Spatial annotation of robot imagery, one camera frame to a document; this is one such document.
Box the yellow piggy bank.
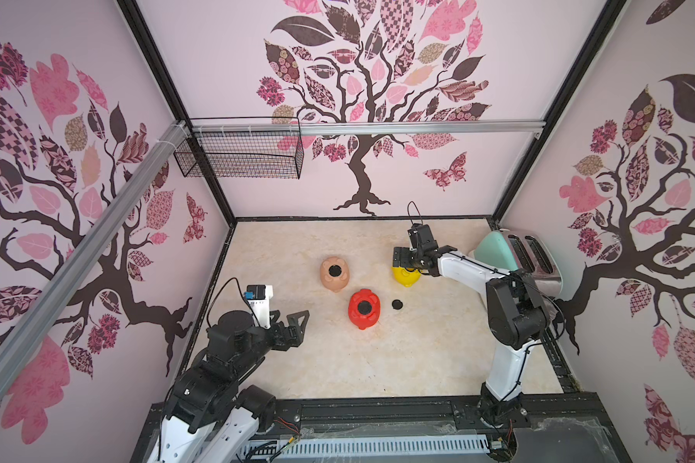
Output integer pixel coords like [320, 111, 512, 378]
[392, 267, 422, 287]

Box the red piggy bank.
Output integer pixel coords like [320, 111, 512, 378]
[347, 289, 380, 330]

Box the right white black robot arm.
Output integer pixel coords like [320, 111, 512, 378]
[393, 222, 550, 428]

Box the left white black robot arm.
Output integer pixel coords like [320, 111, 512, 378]
[147, 311, 310, 462]

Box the mint green toaster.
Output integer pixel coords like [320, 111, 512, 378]
[473, 229, 563, 298]

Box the back aluminium rail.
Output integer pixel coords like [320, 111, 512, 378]
[193, 120, 546, 136]

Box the aluminium rail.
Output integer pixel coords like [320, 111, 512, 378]
[0, 122, 189, 402]
[193, 120, 546, 136]

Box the white cable duct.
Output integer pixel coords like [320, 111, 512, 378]
[234, 435, 490, 462]

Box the black wire basket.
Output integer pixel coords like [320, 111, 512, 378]
[174, 116, 305, 179]

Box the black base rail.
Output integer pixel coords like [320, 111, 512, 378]
[144, 392, 603, 432]

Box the left aluminium rail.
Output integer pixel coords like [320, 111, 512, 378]
[0, 122, 189, 402]

